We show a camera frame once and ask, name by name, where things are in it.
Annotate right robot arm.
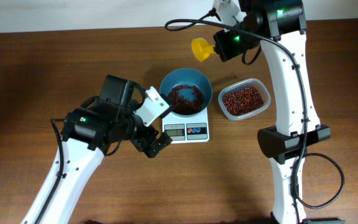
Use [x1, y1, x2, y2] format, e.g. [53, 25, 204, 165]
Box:
[213, 1, 331, 223]

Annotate red adzuki beans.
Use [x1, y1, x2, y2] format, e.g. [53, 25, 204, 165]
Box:
[168, 85, 265, 116]

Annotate yellow plastic measuring scoop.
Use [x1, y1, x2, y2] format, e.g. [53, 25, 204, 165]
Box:
[191, 38, 216, 62]

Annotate white digital kitchen scale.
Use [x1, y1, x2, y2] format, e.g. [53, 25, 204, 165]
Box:
[162, 108, 210, 144]

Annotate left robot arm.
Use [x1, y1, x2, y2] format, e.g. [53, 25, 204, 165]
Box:
[23, 75, 173, 223]

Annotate blue plastic bowl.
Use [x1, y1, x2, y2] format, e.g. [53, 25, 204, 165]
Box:
[160, 68, 213, 119]

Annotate clear plastic bean container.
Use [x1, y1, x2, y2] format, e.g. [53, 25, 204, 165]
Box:
[218, 78, 271, 121]

